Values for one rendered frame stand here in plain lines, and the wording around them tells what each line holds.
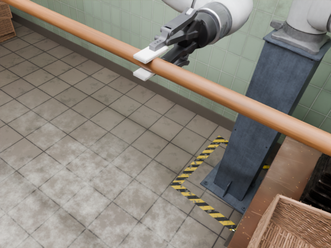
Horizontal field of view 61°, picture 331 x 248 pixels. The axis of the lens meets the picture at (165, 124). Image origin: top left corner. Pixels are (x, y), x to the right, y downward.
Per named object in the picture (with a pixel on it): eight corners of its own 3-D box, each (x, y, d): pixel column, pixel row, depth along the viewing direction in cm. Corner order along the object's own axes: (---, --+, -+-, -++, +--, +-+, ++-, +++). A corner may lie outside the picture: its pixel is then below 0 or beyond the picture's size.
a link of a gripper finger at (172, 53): (182, 34, 63) (182, 40, 65) (152, 60, 58) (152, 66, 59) (197, 40, 62) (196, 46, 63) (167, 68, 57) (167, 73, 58)
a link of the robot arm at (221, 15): (227, 44, 71) (215, 52, 67) (196, 31, 75) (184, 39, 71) (236, 8, 65) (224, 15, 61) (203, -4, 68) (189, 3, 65)
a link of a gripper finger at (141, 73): (155, 57, 57) (154, 60, 58) (132, 72, 53) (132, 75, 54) (166, 63, 56) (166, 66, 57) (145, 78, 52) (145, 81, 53)
